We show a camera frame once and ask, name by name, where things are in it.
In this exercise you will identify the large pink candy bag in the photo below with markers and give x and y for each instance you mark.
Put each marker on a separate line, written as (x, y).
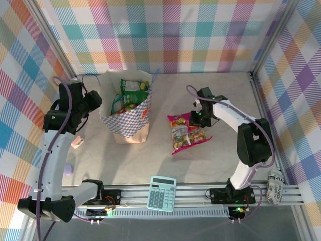
(186, 138)

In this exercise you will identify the small teal snack bag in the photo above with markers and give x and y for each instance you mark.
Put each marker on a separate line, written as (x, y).
(116, 105)

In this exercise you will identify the checkered brown paper bag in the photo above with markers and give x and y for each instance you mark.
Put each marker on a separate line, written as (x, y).
(130, 133)

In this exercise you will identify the green snack bag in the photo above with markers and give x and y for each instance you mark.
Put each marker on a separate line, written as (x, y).
(133, 93)

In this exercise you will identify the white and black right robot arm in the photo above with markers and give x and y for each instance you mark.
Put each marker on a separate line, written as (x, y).
(225, 113)

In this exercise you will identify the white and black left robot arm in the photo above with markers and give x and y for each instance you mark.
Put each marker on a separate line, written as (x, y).
(52, 163)

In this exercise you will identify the pink eraser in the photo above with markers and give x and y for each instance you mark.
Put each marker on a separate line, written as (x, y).
(77, 141)

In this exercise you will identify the small lavender round object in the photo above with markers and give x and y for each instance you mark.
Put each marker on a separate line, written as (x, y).
(69, 169)

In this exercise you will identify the light blue calculator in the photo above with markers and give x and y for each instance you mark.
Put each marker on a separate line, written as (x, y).
(161, 194)

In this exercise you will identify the black controller board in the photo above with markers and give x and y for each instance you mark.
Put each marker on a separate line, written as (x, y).
(96, 213)
(237, 212)

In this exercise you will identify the aluminium side rail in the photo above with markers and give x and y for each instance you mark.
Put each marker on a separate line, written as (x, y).
(260, 100)

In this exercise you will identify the aluminium mounting rail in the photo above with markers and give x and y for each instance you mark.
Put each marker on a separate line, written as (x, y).
(190, 195)

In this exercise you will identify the aluminium frame post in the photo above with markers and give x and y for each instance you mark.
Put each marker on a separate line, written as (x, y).
(52, 37)
(273, 37)

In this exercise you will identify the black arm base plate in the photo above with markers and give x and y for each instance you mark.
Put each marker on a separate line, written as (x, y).
(215, 194)
(113, 195)

